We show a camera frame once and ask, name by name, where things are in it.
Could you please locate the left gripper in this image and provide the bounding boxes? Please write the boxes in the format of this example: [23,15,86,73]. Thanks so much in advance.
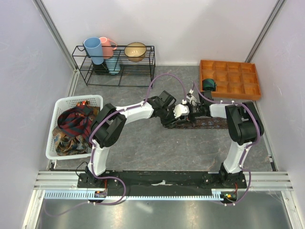
[160,106,181,129]

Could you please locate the brown floral tie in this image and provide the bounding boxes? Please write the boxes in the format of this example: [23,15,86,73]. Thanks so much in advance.
[167,117,228,129]

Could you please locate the green tie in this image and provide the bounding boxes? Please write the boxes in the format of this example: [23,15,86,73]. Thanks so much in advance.
[202,78,216,92]

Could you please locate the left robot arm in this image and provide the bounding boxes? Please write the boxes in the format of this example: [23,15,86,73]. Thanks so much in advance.
[88,91,189,187]

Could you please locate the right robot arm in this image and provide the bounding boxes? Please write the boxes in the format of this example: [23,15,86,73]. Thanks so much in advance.
[188,93,264,188]

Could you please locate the patterned ties pile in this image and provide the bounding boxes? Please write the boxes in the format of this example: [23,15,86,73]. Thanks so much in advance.
[52,100,100,156]

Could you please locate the orange compartment tray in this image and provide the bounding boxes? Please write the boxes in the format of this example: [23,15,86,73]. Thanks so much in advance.
[199,60,261,101]

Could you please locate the amber glass bowl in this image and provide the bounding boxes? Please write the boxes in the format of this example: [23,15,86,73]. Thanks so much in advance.
[124,42,147,62]

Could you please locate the white plastic basket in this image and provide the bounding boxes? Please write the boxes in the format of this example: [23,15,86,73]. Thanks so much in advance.
[45,94,103,160]

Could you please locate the light blue lower cup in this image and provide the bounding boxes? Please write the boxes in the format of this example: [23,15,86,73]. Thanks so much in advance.
[105,57,121,74]

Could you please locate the pink cup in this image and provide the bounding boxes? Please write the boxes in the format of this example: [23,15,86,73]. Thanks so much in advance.
[99,37,117,59]

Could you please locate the red navy striped tie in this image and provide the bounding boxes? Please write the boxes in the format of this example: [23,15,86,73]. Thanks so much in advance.
[57,105,95,141]

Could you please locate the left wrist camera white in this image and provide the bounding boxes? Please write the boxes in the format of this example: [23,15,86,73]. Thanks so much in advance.
[173,99,189,118]

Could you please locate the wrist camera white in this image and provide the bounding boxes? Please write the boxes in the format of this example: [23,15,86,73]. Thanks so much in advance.
[186,89,197,105]
[173,99,189,118]

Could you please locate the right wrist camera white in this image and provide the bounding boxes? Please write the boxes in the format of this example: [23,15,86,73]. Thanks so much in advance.
[186,89,197,105]

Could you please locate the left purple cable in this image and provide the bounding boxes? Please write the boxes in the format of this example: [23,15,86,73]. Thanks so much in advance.
[44,73,189,217]

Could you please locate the purple cable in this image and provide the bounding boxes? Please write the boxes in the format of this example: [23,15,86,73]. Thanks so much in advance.
[192,81,262,207]
[44,73,189,217]

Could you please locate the black wire rack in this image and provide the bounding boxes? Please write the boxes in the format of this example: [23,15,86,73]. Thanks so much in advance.
[72,45,156,87]

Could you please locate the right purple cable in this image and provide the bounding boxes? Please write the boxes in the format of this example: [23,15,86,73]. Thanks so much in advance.
[192,81,262,207]

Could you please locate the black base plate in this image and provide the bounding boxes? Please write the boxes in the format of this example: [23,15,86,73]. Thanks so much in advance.
[77,170,247,197]

